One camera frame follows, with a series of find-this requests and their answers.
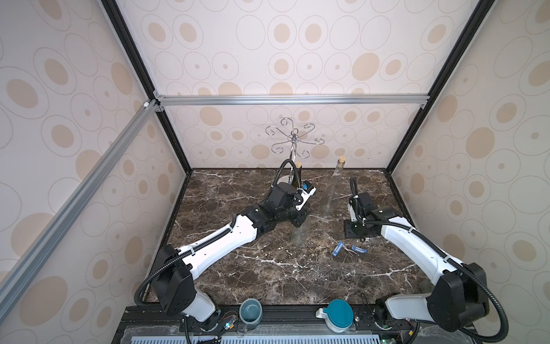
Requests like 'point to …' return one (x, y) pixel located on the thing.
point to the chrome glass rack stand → (287, 129)
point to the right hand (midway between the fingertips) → (356, 231)
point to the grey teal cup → (251, 312)
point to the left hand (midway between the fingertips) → (316, 208)
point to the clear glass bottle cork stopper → (331, 198)
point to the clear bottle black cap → (299, 234)
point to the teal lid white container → (339, 315)
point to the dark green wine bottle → (297, 179)
